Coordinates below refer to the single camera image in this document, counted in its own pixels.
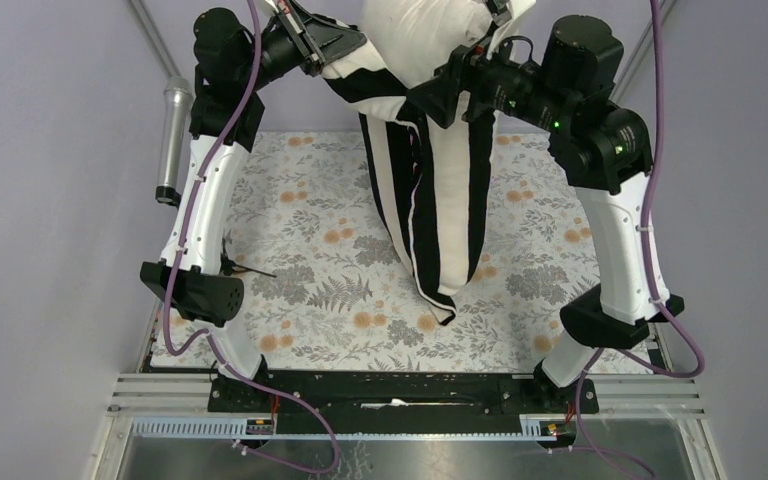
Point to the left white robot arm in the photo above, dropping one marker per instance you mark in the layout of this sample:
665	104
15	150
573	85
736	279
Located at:
210	131

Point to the black microphone stand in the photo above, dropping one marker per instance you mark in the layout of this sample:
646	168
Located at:
229	267

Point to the white slotted cable duct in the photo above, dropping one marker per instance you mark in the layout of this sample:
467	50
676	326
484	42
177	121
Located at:
246	429

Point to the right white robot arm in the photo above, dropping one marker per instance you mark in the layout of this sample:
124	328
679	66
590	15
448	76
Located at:
605	153

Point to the floral patterned table mat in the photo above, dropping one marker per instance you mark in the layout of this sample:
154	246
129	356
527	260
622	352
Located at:
302	209

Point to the white pillow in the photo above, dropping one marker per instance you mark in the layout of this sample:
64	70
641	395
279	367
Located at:
415	38

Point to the black white striped pillowcase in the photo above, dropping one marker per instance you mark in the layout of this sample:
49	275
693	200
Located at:
430	185

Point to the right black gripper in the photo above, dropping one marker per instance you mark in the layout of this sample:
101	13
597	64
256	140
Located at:
437	98

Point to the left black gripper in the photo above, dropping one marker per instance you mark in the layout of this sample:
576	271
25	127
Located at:
322	39

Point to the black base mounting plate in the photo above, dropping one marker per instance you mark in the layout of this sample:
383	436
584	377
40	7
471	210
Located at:
398	403

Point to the silver microphone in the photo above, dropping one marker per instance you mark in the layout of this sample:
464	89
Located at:
178	100

